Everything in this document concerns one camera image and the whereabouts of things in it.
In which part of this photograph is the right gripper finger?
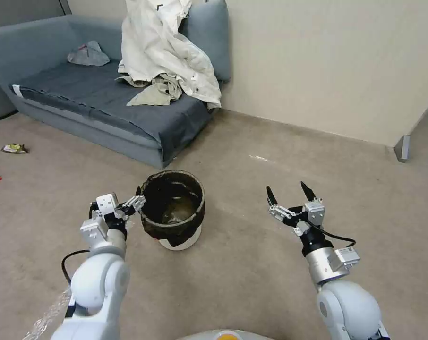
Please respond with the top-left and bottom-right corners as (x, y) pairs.
(266, 185), (298, 223)
(300, 181), (318, 204)

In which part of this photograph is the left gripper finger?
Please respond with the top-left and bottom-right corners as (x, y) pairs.
(121, 194), (146, 210)
(114, 209), (134, 230)

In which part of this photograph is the white trash can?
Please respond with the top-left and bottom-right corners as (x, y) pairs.
(135, 170), (206, 251)

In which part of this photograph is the grey metal furniture leg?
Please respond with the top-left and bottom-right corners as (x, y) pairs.
(394, 135), (411, 163)

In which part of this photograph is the beige crumpled garment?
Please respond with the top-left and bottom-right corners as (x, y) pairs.
(115, 73), (183, 107)

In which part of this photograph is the clear crumpled plastic bag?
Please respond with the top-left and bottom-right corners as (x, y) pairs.
(22, 286), (76, 340)

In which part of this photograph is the dark grey sofa seat cover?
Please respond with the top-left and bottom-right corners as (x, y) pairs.
(8, 62), (214, 164)

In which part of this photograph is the green snack wrapper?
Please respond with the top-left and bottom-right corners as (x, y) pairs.
(0, 143), (30, 154)

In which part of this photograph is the white robot front shell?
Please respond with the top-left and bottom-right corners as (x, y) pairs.
(180, 329), (259, 340)

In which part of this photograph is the grey crumpled plastic bag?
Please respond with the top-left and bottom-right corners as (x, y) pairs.
(66, 40), (111, 67)

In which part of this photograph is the white crumpled jacket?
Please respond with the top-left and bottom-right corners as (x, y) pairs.
(117, 0), (223, 110)

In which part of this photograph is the grey-blue fabric sofa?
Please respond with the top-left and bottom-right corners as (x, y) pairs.
(0, 0), (232, 170)

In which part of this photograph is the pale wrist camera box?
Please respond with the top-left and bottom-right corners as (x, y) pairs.
(303, 198), (326, 227)
(95, 192), (119, 217)

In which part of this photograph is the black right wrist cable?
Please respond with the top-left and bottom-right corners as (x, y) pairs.
(299, 219), (357, 248)

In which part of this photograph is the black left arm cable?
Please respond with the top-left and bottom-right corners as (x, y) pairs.
(61, 249), (91, 285)

